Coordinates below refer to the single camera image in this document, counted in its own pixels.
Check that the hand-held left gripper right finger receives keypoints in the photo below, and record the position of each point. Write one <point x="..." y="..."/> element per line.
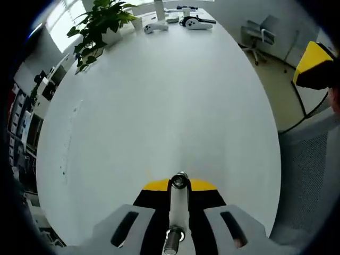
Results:
<point x="207" y="210"/>

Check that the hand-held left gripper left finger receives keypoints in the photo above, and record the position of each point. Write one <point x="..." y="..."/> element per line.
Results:
<point x="148" y="210"/>

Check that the metal threaded stud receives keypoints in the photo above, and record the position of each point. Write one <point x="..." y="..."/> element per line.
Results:
<point x="172" y="243"/>

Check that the grey swivel chair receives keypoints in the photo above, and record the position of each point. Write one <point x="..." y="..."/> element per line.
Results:
<point x="259" y="34"/>

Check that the grey mesh office chair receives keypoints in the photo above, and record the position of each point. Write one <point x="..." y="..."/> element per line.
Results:
<point x="308" y="186"/>

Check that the shelf with white bins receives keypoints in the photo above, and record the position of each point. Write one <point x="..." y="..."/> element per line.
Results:
<point x="18" y="125"/>

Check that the green potted plant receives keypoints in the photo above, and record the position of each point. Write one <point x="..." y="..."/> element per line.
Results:
<point x="101" y="26"/>

